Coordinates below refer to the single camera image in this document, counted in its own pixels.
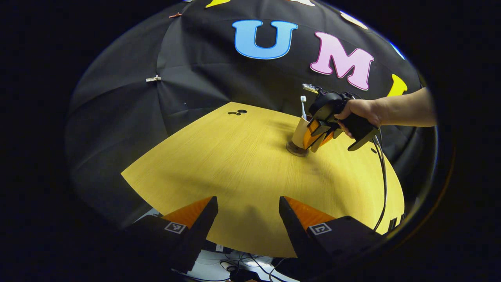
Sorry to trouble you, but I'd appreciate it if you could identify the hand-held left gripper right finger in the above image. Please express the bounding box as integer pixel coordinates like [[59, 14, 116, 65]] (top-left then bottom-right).
[[279, 196, 386, 275]]

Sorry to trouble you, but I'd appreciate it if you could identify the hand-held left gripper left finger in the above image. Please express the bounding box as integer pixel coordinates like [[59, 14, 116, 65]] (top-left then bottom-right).
[[131, 196, 219, 274]]

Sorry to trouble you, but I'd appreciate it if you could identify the wooden desktop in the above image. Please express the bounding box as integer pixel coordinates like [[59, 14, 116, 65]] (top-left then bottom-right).
[[121, 102, 405, 258]]

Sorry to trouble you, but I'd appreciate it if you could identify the round brown coaster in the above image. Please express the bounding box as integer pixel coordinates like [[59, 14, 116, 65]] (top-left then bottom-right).
[[286, 140, 310, 157]]

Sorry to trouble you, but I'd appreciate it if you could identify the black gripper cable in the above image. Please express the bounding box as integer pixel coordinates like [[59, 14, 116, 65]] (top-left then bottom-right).
[[370, 131, 389, 232]]

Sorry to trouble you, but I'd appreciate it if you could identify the black backdrop cloth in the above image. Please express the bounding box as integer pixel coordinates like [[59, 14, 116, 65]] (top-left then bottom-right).
[[67, 0, 435, 231]]

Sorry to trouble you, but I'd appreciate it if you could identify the beige cup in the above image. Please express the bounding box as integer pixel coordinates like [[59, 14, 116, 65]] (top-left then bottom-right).
[[292, 114, 314, 150]]

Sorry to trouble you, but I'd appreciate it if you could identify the thin black cable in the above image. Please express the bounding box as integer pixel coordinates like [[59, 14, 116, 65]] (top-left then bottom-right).
[[219, 255, 282, 282]]

